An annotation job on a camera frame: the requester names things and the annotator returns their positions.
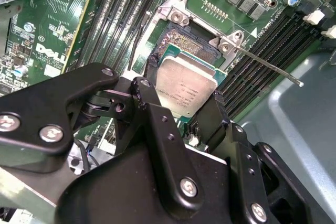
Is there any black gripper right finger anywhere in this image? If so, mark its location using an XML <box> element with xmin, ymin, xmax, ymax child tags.
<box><xmin>196</xmin><ymin>90</ymin><xmax>320</xmax><ymax>224</ymax></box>

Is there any silver green CPU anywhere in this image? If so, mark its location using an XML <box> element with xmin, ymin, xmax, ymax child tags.
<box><xmin>154</xmin><ymin>42</ymin><xmax>228</xmax><ymax>124</ymax></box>

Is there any metal locking lever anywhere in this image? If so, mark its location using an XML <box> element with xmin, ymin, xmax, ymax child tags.
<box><xmin>128</xmin><ymin>10</ymin><xmax>148</xmax><ymax>70</ymax></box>
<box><xmin>235</xmin><ymin>45</ymin><xmax>305</xmax><ymax>88</ymax></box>

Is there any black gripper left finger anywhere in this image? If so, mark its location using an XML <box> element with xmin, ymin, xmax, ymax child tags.
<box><xmin>0</xmin><ymin>52</ymin><xmax>207</xmax><ymax>216</ymax></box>

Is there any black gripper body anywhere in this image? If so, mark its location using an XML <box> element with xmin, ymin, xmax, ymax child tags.
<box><xmin>54</xmin><ymin>142</ymin><xmax>246</xmax><ymax>224</ymax></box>

